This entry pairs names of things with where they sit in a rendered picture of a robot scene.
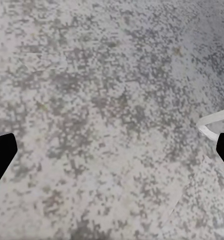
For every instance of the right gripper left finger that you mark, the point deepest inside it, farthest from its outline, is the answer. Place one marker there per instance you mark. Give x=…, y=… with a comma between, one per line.
x=8, y=149

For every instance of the garden chair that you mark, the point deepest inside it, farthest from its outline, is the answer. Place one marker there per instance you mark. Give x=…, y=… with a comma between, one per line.
x=200, y=125

